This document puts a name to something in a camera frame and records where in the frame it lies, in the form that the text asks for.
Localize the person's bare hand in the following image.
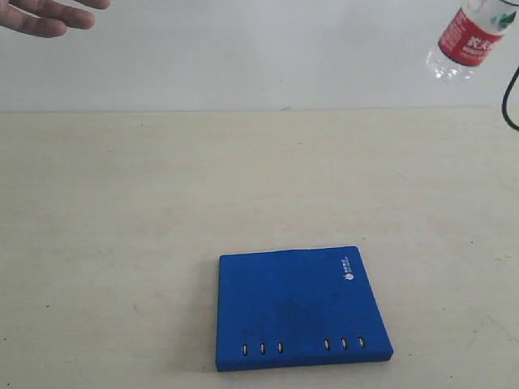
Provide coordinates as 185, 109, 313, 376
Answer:
1, 0, 95, 38

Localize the blue ring binder notebook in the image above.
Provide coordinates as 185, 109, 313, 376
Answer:
216, 246, 393, 372

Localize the clear plastic water bottle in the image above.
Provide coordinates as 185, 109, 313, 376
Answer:
426, 0, 518, 82

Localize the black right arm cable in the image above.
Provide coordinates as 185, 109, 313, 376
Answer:
501, 64, 519, 131

